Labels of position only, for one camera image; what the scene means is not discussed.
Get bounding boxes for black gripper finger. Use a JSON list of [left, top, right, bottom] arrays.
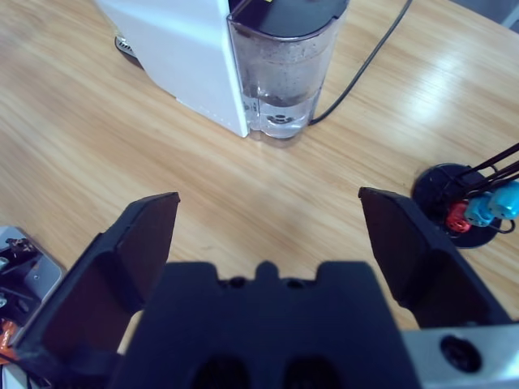
[[358, 186, 515, 330], [13, 191, 182, 378]]

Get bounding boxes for white capsule coffee machine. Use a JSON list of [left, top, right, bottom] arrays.
[[93, 0, 251, 139]]

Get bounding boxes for red coffee capsule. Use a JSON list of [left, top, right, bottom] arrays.
[[447, 201, 472, 233]]

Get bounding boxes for blue coffee capsule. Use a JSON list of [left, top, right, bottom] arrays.
[[487, 190, 519, 220], [465, 196, 495, 229]]

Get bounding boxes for black capsule holder with rods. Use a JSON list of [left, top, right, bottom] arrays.
[[411, 140, 519, 249]]

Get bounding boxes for clear water tank black lid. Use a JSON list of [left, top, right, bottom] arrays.
[[225, 0, 350, 141]]

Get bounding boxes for white camera stand block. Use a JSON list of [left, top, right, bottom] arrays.
[[0, 224, 69, 389]]

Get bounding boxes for black machine power cord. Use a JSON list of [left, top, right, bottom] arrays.
[[310, 0, 414, 125]]

